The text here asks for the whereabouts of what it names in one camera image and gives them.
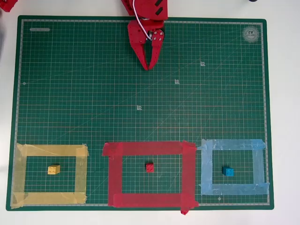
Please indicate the blue cube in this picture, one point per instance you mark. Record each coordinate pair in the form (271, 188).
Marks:
(227, 171)

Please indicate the red tape square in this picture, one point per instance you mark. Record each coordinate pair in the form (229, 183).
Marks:
(114, 175)

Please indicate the red leader arm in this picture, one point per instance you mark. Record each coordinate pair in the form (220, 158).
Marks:
(8, 4)

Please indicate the blue tape square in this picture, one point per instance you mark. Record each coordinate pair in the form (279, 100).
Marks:
(206, 168)

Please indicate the red cube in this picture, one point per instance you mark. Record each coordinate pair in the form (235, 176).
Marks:
(150, 167)

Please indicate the red robot arm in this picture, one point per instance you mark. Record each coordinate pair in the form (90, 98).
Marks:
(145, 9)

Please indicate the green cutting mat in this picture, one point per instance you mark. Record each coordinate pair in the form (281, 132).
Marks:
(140, 105)

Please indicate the yellow tape square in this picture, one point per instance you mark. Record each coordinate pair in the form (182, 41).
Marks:
(20, 175)

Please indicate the yellow cube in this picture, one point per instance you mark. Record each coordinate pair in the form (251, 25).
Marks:
(54, 170)

